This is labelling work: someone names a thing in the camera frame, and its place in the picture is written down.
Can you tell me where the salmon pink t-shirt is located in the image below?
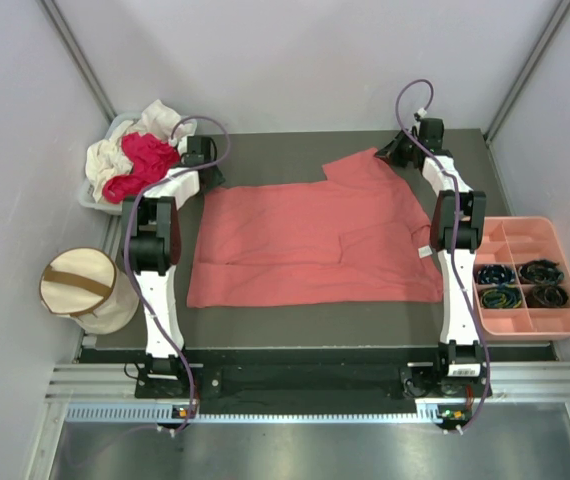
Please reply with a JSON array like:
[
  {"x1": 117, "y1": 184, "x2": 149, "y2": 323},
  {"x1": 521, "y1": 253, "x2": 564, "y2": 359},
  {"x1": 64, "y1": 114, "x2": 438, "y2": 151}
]
[{"x1": 186, "y1": 149, "x2": 443, "y2": 308}]

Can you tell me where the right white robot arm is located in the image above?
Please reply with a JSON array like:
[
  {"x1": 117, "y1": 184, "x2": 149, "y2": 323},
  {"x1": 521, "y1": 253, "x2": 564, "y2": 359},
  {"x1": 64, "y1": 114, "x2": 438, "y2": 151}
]
[{"x1": 375, "y1": 109, "x2": 489, "y2": 396}]

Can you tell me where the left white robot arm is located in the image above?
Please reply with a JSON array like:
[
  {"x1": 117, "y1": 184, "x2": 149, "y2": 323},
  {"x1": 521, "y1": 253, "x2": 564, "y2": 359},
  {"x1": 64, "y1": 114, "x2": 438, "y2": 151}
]
[{"x1": 122, "y1": 136, "x2": 224, "y2": 400}]

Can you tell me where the magenta t-shirt in bin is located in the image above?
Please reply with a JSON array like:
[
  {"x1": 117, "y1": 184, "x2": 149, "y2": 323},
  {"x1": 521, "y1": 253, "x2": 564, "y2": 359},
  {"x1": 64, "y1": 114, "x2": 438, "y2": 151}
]
[{"x1": 102, "y1": 132, "x2": 180, "y2": 204}]

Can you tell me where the cream t-shirt in bin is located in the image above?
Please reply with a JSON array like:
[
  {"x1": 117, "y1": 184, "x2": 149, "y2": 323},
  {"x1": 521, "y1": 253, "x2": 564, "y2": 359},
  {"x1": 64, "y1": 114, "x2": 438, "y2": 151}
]
[{"x1": 81, "y1": 100, "x2": 197, "y2": 215}]

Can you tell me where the grey plastic laundry bin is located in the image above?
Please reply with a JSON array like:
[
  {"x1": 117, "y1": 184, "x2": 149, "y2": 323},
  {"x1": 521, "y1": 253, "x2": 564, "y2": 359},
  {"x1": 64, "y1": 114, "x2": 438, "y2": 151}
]
[{"x1": 77, "y1": 112, "x2": 141, "y2": 218}]

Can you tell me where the pink divided organizer tray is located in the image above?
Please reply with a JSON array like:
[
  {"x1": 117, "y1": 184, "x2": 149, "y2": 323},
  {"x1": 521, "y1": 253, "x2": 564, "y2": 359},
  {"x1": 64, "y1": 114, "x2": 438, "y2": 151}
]
[{"x1": 473, "y1": 216, "x2": 570, "y2": 342}]

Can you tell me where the blue patterned coiled item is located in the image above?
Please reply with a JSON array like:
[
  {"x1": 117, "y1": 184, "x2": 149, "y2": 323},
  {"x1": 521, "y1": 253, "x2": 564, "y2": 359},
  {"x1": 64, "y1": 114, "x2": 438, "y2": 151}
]
[{"x1": 476, "y1": 264, "x2": 516, "y2": 285}]

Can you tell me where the dark coiled item back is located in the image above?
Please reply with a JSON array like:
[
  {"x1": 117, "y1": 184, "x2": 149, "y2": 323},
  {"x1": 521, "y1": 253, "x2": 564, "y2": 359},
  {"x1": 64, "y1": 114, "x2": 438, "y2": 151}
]
[{"x1": 519, "y1": 259, "x2": 564, "y2": 285}]

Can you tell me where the dark coiled item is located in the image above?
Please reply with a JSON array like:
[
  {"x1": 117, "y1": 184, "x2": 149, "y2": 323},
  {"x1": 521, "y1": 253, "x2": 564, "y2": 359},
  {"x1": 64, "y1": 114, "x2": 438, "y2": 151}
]
[
  {"x1": 519, "y1": 259, "x2": 564, "y2": 285},
  {"x1": 526, "y1": 285, "x2": 569, "y2": 309}
]

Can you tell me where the round cream fabric basket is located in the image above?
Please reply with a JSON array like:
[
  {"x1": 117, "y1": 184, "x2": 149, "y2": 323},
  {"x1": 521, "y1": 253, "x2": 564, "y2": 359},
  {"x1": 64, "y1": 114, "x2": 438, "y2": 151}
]
[{"x1": 38, "y1": 247, "x2": 139, "y2": 335}]

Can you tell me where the yellow blue coiled item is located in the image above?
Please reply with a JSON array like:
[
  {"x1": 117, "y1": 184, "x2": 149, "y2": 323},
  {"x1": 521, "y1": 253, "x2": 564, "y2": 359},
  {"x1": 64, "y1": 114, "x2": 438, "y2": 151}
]
[{"x1": 479, "y1": 285, "x2": 523, "y2": 309}]

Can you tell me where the dark coiled item front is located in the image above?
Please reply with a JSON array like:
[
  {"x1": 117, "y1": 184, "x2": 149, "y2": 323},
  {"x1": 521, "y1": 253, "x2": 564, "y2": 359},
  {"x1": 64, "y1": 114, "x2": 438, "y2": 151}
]
[{"x1": 526, "y1": 285, "x2": 569, "y2": 309}]

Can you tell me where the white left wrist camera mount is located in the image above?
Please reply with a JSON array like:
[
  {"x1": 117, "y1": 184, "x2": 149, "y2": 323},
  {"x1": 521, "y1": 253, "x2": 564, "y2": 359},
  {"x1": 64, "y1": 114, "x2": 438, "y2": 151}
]
[{"x1": 167, "y1": 135, "x2": 193, "y2": 155}]

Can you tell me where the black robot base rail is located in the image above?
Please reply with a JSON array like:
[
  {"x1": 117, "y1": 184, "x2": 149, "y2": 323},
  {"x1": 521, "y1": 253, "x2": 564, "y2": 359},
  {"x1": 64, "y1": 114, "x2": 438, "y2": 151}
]
[{"x1": 136, "y1": 347, "x2": 482, "y2": 416}]

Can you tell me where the slotted cable duct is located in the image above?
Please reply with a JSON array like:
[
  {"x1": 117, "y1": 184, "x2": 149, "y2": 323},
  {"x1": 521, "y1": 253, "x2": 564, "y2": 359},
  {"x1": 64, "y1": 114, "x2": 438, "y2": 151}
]
[{"x1": 64, "y1": 403, "x2": 471, "y2": 424}]

